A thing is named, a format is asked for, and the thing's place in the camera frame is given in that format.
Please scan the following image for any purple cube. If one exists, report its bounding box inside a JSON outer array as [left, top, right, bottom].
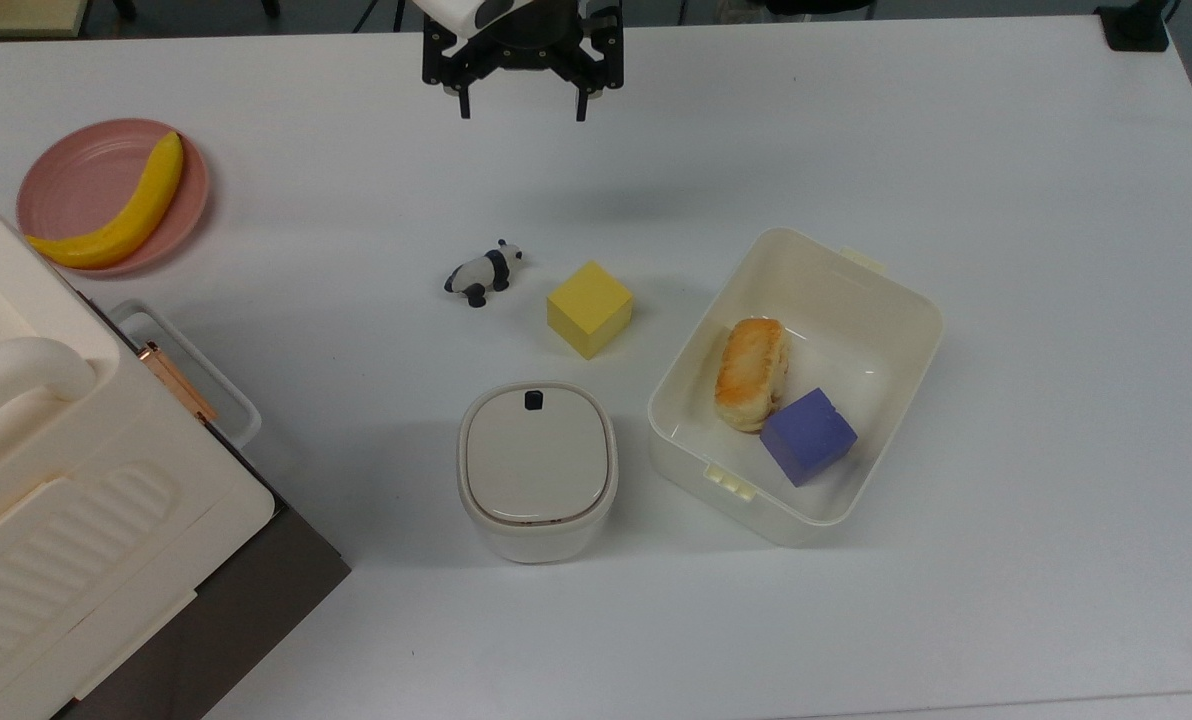
[[759, 388, 859, 488]]

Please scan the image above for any small panda figurine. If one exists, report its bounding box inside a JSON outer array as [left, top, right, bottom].
[[444, 238, 524, 308]]

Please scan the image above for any black table clamp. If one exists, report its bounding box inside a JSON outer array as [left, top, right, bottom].
[[1095, 0, 1175, 53]]

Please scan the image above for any copper clasp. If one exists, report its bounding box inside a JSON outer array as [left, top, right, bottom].
[[138, 341, 219, 426]]

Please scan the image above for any cream plastic storage case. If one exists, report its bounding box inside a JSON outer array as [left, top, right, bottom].
[[0, 170, 277, 720]]

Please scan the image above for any yellow banana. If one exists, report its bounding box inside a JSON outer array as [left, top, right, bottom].
[[24, 131, 185, 270]]

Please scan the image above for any light wooden table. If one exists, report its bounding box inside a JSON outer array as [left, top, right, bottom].
[[0, 0, 90, 40]]

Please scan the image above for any dark object behind table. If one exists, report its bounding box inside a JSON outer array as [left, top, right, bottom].
[[764, 0, 877, 17]]

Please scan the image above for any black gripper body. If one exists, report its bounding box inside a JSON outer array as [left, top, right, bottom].
[[421, 0, 626, 99]]

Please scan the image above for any pink plate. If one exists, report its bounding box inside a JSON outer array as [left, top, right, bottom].
[[16, 118, 210, 277]]

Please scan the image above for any white lidded bin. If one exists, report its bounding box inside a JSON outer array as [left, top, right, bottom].
[[456, 380, 620, 564]]

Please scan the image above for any yellow cube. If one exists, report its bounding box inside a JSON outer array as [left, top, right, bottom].
[[546, 261, 635, 360]]

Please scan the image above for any toasted bread roll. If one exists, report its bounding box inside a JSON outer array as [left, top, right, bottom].
[[713, 317, 790, 434]]

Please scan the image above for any cream open plastic container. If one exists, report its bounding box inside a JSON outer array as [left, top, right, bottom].
[[647, 227, 945, 547]]

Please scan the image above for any wooden drawer with white handle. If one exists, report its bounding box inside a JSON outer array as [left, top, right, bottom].
[[74, 285, 265, 501]]

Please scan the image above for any dark brown cabinet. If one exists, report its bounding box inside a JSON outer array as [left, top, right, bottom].
[[54, 488, 353, 720]]

